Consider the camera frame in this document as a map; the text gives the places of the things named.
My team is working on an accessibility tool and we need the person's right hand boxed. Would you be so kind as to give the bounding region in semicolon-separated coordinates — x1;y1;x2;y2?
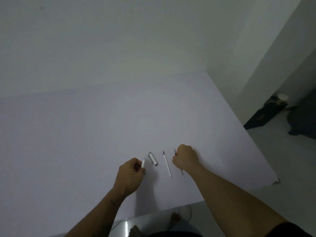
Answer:
172;144;201;174

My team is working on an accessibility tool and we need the person's left hand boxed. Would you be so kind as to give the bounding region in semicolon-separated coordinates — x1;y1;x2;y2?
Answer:
113;158;145;198

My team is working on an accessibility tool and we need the thin pen refill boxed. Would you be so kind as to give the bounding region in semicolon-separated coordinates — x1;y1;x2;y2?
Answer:
173;149;184;175

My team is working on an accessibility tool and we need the person's right forearm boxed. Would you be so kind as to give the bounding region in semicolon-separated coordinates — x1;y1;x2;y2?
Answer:
181;163;288;237

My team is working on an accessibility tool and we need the person's left forearm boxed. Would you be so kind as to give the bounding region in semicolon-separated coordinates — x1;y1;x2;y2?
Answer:
65;189;135;237

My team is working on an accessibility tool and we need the white pen refill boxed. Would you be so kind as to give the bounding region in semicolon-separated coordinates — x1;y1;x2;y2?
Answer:
162;151;172;178

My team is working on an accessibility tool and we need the person's foot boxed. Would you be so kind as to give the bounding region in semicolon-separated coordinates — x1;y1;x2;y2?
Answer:
130;225;144;237
169;212;183;230

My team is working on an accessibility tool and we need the black sleeve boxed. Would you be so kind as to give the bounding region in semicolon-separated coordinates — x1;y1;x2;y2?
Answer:
264;221;314;237

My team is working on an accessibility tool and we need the black bag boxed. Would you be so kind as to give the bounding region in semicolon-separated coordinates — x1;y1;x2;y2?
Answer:
287;92;316;140

